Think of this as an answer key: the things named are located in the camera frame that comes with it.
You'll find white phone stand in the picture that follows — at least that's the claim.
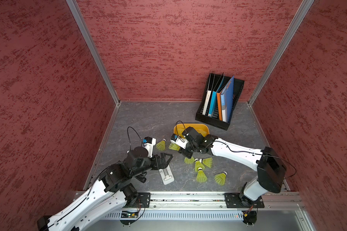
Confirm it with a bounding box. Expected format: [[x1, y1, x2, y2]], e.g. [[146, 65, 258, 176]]
[[159, 166, 174, 185]]

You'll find orange folder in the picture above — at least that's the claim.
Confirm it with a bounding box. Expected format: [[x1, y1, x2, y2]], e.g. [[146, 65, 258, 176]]
[[216, 92, 223, 121]]

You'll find white folder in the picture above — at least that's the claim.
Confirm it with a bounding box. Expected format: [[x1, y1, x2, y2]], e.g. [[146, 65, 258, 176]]
[[202, 73, 216, 116]]

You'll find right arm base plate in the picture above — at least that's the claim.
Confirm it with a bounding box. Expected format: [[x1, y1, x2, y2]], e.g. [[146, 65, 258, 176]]
[[224, 193, 265, 209]]

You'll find teal folder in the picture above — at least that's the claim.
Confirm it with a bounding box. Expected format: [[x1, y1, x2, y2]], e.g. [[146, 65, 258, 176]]
[[208, 74, 224, 117]]

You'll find black file rack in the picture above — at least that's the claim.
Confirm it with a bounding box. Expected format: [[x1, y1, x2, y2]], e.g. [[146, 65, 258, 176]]
[[195, 73, 244, 130]]

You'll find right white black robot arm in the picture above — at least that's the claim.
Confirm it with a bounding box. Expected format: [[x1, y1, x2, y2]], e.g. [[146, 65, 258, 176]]
[[171, 134, 287, 207]]

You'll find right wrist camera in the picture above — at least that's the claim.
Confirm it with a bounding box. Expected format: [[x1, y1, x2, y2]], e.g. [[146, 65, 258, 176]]
[[171, 127, 199, 145]]

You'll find yellow plastic storage box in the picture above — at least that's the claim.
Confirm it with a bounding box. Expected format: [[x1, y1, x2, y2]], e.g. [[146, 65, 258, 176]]
[[173, 123, 211, 139]]

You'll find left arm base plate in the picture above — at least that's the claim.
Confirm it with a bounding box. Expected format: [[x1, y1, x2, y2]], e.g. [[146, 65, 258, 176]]
[[125, 192, 151, 208]]

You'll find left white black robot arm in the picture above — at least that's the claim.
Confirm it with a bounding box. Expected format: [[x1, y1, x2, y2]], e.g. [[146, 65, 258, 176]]
[[37, 146, 173, 231]]

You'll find blue folder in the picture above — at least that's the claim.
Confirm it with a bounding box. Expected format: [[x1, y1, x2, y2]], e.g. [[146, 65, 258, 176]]
[[220, 76, 234, 123]]

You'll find yellow shuttlecock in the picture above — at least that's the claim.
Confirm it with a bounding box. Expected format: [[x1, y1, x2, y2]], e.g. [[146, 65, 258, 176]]
[[155, 139, 166, 152], [169, 143, 181, 151], [196, 167, 208, 183], [214, 171, 227, 186], [194, 158, 205, 172], [184, 157, 195, 164], [199, 157, 213, 168]]

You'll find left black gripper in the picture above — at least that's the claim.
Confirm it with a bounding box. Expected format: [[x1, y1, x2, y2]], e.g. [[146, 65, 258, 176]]
[[131, 152, 173, 177]]

